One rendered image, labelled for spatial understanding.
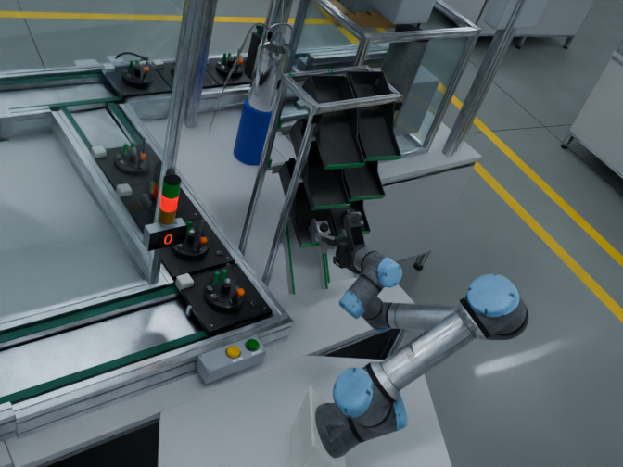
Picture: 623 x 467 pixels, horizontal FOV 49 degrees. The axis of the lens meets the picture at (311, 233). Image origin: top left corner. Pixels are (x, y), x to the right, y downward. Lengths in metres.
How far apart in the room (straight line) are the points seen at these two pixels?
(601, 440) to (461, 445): 0.81
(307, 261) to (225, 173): 0.78
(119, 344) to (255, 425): 0.48
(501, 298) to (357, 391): 0.42
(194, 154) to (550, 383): 2.27
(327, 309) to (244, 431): 0.62
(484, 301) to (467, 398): 1.99
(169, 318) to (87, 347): 0.28
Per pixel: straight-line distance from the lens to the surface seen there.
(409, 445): 2.28
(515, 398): 3.85
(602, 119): 6.05
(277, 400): 2.23
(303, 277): 2.38
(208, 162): 3.05
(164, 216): 2.07
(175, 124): 1.92
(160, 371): 2.12
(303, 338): 2.41
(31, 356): 2.18
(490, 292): 1.75
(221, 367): 2.14
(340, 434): 1.93
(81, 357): 2.18
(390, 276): 1.92
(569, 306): 4.60
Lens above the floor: 2.64
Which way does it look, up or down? 39 degrees down
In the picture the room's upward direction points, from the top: 19 degrees clockwise
